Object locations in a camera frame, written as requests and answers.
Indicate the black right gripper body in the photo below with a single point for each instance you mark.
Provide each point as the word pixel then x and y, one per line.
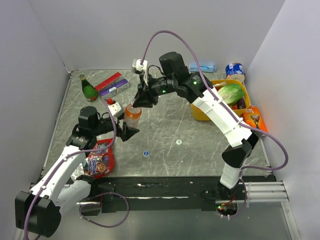
pixel 158 87

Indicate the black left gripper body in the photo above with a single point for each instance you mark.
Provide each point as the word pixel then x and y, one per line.
pixel 104 125

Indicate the orange tea bottle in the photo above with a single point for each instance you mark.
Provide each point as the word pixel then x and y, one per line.
pixel 132 115

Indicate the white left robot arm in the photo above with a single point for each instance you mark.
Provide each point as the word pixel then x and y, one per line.
pixel 40 209

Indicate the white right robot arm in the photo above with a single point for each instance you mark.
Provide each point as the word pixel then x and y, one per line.
pixel 199 92

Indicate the blue bottle cap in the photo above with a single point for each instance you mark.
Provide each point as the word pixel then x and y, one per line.
pixel 146 153

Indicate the green glass bottle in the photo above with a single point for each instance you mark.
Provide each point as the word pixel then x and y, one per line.
pixel 88 90

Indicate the purple silver box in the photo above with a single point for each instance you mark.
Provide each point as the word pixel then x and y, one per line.
pixel 113 90

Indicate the red snack bag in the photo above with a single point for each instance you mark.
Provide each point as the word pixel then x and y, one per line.
pixel 98 163

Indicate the red flat box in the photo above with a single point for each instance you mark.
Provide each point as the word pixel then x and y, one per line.
pixel 109 81

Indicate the yellow plastic basket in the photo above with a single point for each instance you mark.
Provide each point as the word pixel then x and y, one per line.
pixel 200 116

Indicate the blue tissue pack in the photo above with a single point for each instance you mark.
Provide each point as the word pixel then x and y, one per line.
pixel 204 68

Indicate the green cabbage toy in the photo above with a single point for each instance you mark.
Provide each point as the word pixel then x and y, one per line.
pixel 231 93

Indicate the blue white can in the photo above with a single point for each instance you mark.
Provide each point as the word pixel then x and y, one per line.
pixel 235 71

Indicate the purple eggplant toy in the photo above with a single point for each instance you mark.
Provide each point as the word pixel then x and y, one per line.
pixel 241 104

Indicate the orange razor package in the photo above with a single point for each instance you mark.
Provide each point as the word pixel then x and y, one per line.
pixel 253 118

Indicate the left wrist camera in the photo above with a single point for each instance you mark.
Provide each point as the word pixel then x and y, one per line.
pixel 115 108

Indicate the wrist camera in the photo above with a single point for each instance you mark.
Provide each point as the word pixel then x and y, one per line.
pixel 139 66
pixel 115 108

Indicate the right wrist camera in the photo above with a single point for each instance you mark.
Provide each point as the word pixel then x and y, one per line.
pixel 139 66

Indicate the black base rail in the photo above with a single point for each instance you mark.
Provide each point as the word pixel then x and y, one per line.
pixel 157 193

